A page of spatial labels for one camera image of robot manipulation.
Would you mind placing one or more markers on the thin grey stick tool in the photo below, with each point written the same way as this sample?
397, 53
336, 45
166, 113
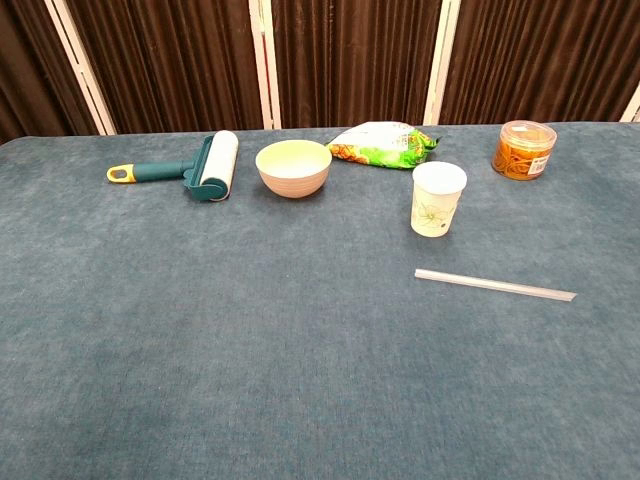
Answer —
495, 285

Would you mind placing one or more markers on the orange lidded food cup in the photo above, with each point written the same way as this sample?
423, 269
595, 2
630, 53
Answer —
522, 155

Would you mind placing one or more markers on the cream pink bowl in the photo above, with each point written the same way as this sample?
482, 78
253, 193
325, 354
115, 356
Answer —
295, 175

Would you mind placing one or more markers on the blue table cloth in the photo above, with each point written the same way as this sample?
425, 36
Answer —
250, 325

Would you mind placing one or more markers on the green snack bag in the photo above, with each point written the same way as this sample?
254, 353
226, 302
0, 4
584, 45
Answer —
380, 145

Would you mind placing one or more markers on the small white bottle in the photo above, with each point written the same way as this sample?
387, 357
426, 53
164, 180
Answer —
435, 205

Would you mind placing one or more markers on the teal lint roller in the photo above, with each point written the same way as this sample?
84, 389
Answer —
220, 160

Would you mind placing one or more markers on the brown pleated curtain panel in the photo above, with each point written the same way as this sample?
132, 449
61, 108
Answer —
350, 60
30, 65
175, 60
540, 55

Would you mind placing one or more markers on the white screen frame post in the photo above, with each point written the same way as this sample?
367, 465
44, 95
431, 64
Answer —
632, 110
272, 110
102, 120
434, 100

